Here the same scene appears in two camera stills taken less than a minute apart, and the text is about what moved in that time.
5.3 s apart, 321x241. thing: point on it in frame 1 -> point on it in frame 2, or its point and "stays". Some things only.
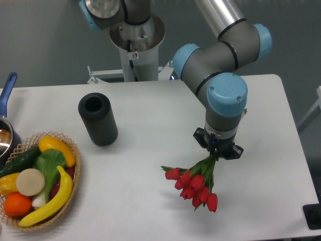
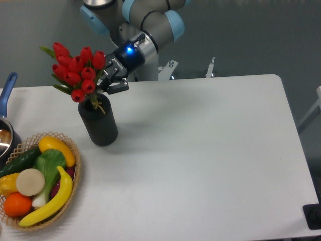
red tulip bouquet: (196, 183) -> (78, 75)
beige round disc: (30, 182) stays
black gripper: (219, 142) -> (125, 58)
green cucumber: (24, 160) stays
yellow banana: (63, 198) stays
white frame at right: (316, 106) stays
